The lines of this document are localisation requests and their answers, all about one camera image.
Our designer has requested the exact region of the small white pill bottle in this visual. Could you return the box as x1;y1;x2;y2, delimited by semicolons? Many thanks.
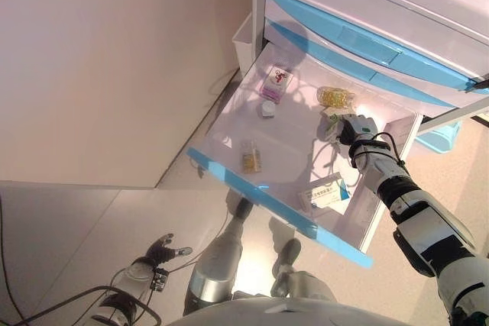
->
256;98;278;120

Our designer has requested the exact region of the yellow capsule blister bag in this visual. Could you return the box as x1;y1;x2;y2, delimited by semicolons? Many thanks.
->
316;85;358;110

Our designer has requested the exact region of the silver robot left leg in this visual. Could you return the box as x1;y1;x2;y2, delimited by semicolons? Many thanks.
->
183;192;255;315

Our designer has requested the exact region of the silver robot right leg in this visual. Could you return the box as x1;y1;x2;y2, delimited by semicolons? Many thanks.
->
269;237;337;302

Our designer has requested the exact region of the blue-fronted white medicine drawer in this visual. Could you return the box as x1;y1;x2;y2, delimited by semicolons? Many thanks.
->
186;41;424;269

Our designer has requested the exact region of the silver robot leg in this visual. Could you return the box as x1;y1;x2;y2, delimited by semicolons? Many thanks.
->
183;192;255;315
269;237;337;302

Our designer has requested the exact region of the thick black cable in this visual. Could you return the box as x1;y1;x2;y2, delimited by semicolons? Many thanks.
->
18;283;161;326

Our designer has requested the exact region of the white open side bin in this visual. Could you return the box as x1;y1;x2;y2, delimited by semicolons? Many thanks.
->
232;12;255;75

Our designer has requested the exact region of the thin black floor cable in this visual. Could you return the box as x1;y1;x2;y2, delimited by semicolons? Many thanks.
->
0;195;31;323

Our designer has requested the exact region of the blue and white medicine box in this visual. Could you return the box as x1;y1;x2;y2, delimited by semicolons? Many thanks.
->
297;176;352;215

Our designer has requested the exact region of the small bottle of yellow capsules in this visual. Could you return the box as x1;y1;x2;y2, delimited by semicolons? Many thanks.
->
239;140;264;174

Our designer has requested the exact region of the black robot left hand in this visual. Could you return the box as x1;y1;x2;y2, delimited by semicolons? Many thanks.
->
144;233;193;266

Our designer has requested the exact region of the grey robot torso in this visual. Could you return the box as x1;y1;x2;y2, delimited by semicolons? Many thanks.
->
179;295;413;326

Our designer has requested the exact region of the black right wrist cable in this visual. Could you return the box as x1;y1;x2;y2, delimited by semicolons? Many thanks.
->
349;131;406;166

